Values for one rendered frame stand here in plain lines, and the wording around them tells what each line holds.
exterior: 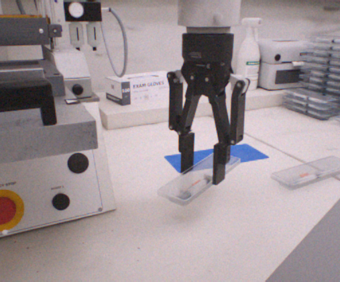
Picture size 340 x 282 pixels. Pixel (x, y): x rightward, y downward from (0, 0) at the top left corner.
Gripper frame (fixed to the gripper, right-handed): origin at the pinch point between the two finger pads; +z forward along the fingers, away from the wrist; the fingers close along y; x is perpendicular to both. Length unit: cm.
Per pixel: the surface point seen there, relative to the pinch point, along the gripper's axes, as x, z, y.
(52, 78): -20.9, -15.8, -8.5
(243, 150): 27.4, 8.7, -4.7
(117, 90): 29, 0, -49
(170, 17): 65, -20, -55
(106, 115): 18.6, 4.5, -43.0
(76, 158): -13.8, -1.1, -15.3
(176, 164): 10.6, 8.6, -12.9
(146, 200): -5.0, 8.5, -8.5
